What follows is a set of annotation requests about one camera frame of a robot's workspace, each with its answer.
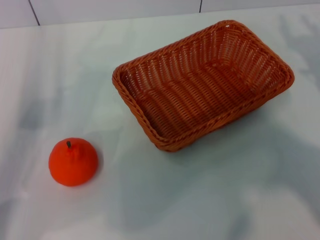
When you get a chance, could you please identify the orange woven rectangular basket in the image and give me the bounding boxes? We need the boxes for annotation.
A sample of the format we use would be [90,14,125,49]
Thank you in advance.
[111,19,296,153]

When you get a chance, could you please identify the orange toy fruit with stem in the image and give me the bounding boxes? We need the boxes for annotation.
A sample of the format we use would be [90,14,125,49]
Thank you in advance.
[48,137,99,187]

